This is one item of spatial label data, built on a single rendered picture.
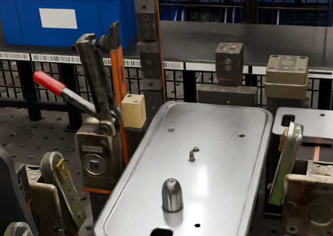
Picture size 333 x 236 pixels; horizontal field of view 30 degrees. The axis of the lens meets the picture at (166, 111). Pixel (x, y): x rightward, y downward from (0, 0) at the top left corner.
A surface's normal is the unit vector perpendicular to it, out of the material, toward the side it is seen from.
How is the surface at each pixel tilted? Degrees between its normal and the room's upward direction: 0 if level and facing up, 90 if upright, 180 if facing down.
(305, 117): 0
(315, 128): 0
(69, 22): 90
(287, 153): 90
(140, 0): 90
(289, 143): 90
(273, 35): 0
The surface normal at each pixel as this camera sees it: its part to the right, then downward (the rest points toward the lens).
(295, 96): -0.26, 0.47
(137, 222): -0.07, -0.87
